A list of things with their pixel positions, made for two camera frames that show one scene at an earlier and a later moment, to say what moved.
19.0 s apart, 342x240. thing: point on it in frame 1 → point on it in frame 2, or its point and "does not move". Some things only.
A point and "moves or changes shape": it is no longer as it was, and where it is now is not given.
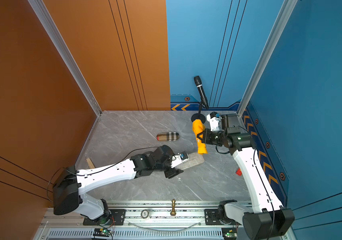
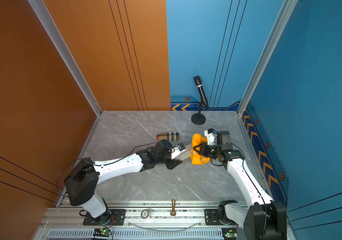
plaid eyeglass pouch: x=168 y=136 does not move
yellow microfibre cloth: x=198 y=128 → x=196 y=158
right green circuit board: x=229 y=233 does not move
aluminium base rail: x=145 y=220 does not move
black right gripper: x=207 y=139 → x=204 y=146
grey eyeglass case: x=195 y=159 moves or changes shape
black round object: x=199 y=115 does not move
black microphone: x=199 y=84 does not move
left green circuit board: x=101 y=232 does not move
